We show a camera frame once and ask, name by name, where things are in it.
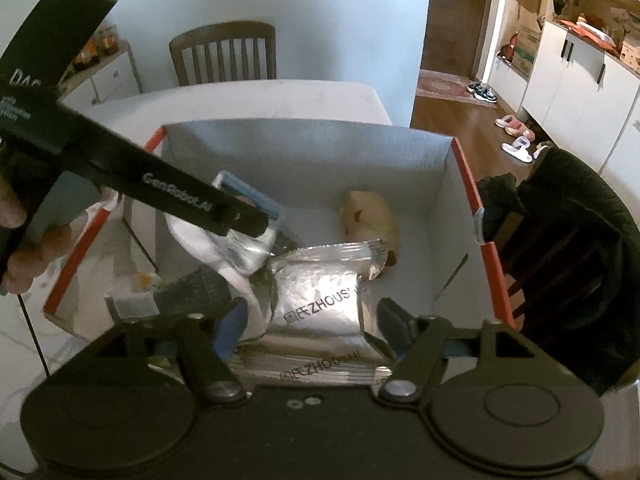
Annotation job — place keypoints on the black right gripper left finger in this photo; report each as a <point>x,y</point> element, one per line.
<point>204,348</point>

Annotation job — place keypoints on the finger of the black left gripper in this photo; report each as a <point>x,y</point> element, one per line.
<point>144,296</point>

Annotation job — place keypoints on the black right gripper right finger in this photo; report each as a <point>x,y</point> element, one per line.
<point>418,345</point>

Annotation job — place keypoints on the silver foil packet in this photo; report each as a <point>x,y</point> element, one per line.
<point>320,323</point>

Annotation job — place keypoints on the white blue packet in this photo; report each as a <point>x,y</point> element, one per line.
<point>226,182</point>

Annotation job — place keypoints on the white pink pouch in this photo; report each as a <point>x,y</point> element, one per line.
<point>235,256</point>

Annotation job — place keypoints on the person's hand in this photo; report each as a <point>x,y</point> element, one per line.
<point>30,260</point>

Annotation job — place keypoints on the white drawer cabinet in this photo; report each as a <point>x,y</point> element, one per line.
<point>113,78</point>

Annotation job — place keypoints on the red cardboard box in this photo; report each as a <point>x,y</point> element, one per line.
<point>445,264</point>

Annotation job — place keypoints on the black jacket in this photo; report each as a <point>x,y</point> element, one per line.
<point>572,246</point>

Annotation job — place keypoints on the white slippers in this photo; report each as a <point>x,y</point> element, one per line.
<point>524,151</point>

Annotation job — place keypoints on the dark wooden chair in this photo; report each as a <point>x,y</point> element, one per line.
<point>223,52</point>

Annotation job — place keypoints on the pink slippers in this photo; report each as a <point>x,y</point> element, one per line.
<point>514,127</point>

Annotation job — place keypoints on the dark sneakers pair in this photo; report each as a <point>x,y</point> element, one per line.
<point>481,92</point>

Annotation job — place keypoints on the white shoe cabinet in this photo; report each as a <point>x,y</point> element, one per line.
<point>581,99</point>

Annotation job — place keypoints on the brown entrance door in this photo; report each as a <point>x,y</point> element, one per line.
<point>455,31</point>

